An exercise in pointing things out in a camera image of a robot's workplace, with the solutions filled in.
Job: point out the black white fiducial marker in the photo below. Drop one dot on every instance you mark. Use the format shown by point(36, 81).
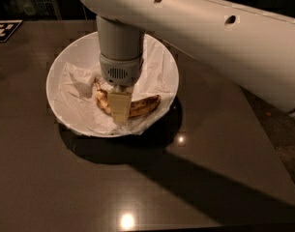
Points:
point(7, 28)

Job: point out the white bowl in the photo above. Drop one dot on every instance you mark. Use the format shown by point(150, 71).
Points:
point(73, 58)

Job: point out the white paper napkin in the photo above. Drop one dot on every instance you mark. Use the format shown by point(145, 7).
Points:
point(79, 94)

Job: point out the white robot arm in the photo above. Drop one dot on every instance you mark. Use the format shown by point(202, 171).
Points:
point(251, 47)

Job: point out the ripe spotted banana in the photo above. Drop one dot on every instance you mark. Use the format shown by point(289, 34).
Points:
point(138, 108)

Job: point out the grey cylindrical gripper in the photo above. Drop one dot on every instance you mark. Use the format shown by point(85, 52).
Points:
point(121, 72)

